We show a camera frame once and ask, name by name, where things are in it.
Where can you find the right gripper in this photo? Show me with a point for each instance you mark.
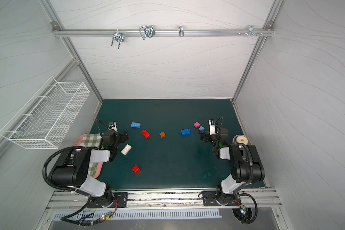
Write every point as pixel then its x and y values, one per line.
pixel 206 135

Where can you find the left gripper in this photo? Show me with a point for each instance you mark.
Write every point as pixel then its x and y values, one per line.
pixel 121 136

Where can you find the white 2x4 lego brick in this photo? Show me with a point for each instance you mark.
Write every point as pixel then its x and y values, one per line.
pixel 126 149

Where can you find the red 2x4 lego brick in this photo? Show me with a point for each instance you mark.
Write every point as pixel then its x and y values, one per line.
pixel 146 134

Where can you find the red 2x2 lego brick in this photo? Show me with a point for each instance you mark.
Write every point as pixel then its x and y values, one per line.
pixel 136 169

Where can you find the orange 2x2 lego brick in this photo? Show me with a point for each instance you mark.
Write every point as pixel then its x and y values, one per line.
pixel 162 134

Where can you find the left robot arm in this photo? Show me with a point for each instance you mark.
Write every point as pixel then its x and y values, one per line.
pixel 73 168

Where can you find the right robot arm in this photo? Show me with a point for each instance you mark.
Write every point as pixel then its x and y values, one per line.
pixel 245 165

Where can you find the light blue 2x4 lego brick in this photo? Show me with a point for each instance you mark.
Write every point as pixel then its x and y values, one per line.
pixel 135 125

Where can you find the green table mat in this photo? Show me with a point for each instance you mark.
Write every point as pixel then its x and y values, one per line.
pixel 174 161

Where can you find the metal hook clamp left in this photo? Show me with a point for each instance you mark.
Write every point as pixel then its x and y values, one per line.
pixel 118 38

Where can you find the metal hook clamp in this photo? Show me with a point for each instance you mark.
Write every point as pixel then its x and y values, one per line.
pixel 118 38
pixel 147 31

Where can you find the metal hook clamp middle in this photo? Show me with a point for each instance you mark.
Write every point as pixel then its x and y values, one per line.
pixel 147 31

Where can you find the metal clamp right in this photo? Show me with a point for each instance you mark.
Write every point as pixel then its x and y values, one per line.
pixel 250 32

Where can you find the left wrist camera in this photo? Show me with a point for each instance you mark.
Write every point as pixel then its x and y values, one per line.
pixel 112 126

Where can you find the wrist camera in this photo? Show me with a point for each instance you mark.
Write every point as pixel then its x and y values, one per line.
pixel 112 126
pixel 212 127

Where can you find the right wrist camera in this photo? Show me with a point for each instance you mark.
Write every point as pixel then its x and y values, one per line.
pixel 212 127

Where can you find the bowl with cream ring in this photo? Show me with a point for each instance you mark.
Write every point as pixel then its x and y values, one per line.
pixel 241 139

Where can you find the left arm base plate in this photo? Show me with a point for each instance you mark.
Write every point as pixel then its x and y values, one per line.
pixel 118 199

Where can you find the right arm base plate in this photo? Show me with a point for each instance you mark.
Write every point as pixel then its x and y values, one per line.
pixel 213 199

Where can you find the white wire basket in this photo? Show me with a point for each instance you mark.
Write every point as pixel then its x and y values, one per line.
pixel 43 122

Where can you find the white slotted cable duct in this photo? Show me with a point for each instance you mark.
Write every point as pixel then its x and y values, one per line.
pixel 147 214

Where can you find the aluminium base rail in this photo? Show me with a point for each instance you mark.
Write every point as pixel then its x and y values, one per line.
pixel 144 199

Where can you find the metal ring clamp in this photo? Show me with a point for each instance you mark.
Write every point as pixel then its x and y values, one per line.
pixel 181 31

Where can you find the aluminium crossbar rail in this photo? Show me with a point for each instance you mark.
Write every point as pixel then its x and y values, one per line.
pixel 159 32

